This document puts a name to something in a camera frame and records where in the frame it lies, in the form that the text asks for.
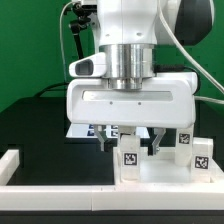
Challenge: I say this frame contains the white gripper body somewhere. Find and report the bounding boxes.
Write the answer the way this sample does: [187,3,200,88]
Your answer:
[67,72,198,129]

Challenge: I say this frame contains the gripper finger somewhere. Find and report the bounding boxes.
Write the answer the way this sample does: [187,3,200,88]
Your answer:
[94,125,110,152]
[148,128,166,156]

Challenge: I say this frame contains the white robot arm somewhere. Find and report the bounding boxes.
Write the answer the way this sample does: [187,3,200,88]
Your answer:
[67,0,214,152]

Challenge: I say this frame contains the white tag base sheet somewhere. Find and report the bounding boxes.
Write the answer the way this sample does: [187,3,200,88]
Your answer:
[66,124,149,139]

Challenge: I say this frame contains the white U-shaped fence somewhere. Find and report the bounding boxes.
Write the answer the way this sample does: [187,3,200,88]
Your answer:
[0,150,224,211]

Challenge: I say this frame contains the black cables on table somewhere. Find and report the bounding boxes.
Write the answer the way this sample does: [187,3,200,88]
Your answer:
[33,82,69,98]

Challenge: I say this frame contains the white cable right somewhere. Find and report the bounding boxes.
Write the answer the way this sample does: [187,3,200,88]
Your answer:
[156,0,224,105]

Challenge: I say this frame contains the white cable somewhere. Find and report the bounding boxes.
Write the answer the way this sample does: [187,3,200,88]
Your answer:
[58,0,81,83]
[156,0,224,105]

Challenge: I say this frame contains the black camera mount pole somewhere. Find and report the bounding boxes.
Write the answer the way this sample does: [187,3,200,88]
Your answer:
[69,2,97,59]

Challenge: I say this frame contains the white cable left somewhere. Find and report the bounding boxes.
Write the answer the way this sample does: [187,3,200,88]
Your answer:
[58,0,81,83]

